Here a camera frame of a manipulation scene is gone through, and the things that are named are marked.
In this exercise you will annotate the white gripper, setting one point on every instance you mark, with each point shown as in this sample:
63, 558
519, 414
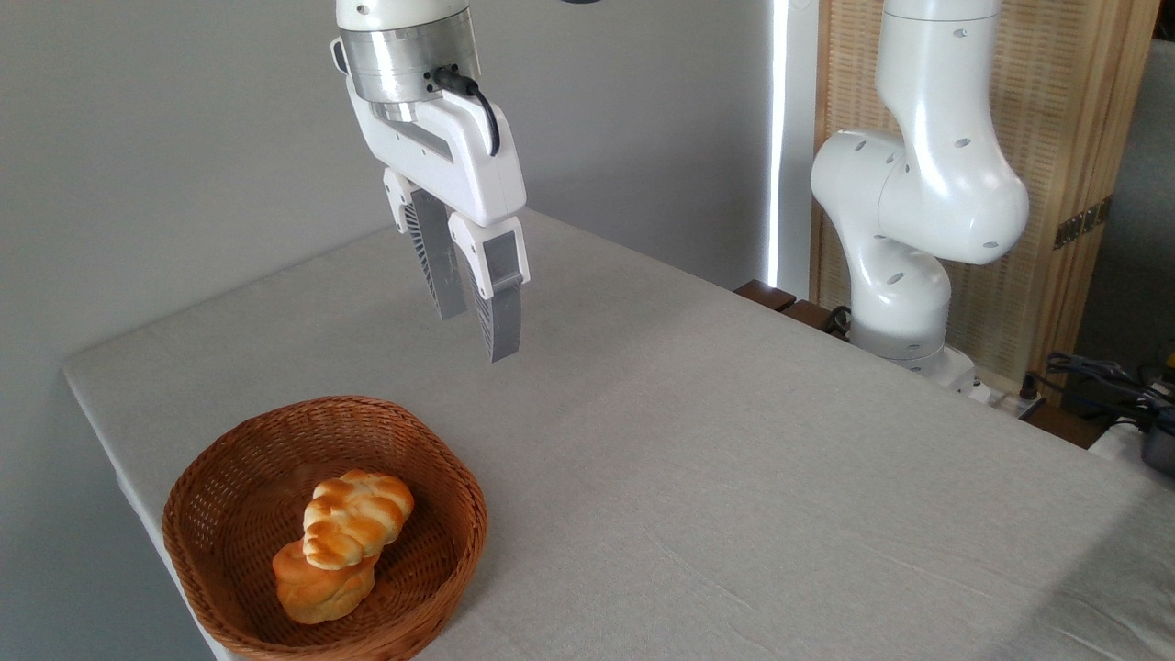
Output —
468, 165

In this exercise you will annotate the bamboo folding screen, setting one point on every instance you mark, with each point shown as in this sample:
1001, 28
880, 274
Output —
1074, 110

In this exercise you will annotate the dark brown wooden table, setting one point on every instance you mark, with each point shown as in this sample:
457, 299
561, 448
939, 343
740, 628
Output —
766, 294

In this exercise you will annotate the dark metal screen hinge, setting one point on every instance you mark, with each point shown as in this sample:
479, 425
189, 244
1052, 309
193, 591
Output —
1083, 223

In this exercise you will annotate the brown woven wicker basket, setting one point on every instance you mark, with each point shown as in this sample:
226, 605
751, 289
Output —
239, 477

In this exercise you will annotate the braided golden bread roll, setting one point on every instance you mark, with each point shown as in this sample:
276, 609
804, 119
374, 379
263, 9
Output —
358, 519

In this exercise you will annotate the grey linen tablecloth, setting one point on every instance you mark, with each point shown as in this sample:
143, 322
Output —
734, 477

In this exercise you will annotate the white power strip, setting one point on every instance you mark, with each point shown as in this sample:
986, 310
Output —
1005, 399

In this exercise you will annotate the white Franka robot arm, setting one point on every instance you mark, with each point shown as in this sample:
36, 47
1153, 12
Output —
936, 184

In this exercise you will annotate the round orange bread roll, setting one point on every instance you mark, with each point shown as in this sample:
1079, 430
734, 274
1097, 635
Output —
317, 592

